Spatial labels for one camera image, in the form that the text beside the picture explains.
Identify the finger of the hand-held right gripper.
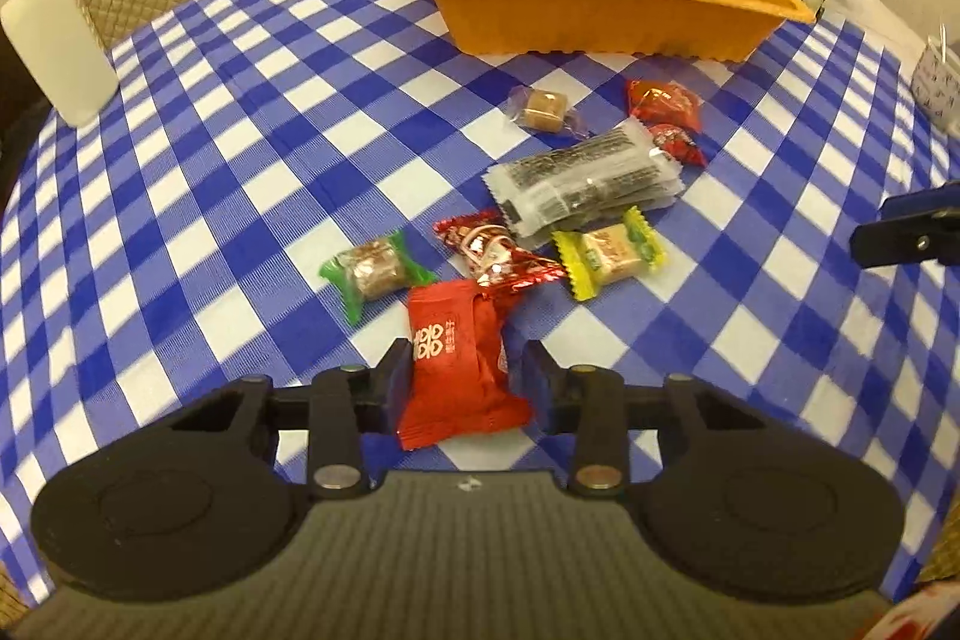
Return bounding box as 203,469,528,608
850,179,960,271

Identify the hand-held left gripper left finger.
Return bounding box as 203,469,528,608
169,340,413,502

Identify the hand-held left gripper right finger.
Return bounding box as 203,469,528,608
525,340,781,502

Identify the plain red snack packet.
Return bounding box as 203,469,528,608
396,280,533,453

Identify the green brown candy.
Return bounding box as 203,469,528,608
319,231,440,320

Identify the dark red patterned candy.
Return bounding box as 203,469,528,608
433,210,567,296

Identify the yellow green candy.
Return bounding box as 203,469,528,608
551,206,668,302

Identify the translucent black sesame bar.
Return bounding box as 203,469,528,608
484,119,676,214
499,175,683,250

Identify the small dark red candy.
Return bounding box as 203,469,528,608
646,122,708,169

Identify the patterned white cup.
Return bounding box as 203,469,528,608
911,29,960,131

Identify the blue white checked tablecloth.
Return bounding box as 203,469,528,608
0,0,960,611

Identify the clear wrapped brown candy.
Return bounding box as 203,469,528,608
506,85,590,137

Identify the bright red candy packet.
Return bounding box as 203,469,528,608
626,77,704,131

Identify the red patterned cloth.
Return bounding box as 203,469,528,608
862,580,960,640

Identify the white insulated bottle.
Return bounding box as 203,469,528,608
0,0,119,129

